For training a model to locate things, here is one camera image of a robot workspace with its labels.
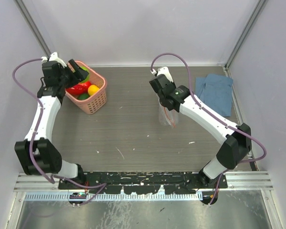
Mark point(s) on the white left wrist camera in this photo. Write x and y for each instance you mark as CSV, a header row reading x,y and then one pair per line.
x,y
53,57

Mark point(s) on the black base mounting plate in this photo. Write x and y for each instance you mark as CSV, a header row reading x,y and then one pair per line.
x,y
142,183

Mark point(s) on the slotted cable duct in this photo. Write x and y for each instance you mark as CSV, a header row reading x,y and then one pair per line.
x,y
69,196

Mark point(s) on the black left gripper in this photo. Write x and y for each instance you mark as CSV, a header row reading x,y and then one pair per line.
x,y
78,75

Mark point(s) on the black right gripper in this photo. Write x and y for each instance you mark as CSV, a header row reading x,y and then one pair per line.
x,y
173,83

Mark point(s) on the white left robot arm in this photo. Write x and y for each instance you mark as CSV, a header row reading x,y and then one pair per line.
x,y
36,153

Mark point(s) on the pink plastic basket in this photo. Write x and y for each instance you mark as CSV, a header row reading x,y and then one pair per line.
x,y
95,102

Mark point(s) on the blue cloth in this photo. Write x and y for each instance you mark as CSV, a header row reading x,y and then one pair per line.
x,y
216,92

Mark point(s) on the red toy apple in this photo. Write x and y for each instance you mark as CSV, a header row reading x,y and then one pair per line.
x,y
87,83

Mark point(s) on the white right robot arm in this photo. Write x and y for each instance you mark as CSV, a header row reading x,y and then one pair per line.
x,y
234,145

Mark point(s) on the green toy apple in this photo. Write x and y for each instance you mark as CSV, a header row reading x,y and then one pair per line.
x,y
84,74

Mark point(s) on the red toy pepper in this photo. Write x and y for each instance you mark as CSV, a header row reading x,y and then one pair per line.
x,y
78,89

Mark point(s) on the dark green toy fruit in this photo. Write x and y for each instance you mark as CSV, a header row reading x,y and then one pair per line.
x,y
83,96

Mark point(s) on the aluminium frame rail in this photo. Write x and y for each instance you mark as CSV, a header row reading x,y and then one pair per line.
x,y
247,180

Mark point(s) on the clear zip top bag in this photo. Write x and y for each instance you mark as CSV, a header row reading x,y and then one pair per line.
x,y
168,118

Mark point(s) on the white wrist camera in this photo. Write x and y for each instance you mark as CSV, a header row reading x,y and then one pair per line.
x,y
53,57
163,70

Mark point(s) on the yellow toy lemon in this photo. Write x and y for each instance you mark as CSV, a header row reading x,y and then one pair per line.
x,y
92,90

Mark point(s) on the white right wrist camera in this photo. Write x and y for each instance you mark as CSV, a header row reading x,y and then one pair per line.
x,y
163,70

